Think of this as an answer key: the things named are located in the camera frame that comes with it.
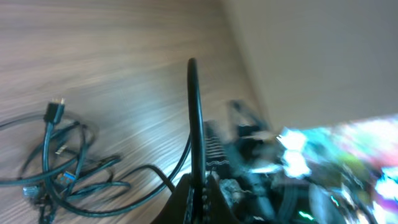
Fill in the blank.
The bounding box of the thick black cable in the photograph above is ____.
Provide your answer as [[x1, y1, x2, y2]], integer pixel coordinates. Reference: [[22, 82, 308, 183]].
[[40, 57, 208, 218]]

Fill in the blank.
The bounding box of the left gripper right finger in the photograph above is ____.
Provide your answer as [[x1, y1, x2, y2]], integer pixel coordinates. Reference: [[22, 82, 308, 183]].
[[203, 175, 239, 224]]

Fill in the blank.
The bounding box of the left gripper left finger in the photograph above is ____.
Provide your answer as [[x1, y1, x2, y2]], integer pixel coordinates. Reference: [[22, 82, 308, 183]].
[[151, 174, 193, 224]]

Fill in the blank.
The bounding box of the thin black usb cable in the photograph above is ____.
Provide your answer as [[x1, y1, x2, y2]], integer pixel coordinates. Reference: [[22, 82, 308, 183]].
[[0, 98, 131, 224]]

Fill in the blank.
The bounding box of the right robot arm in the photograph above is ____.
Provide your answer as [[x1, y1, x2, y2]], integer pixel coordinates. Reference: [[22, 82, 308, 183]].
[[203, 101, 397, 223]]

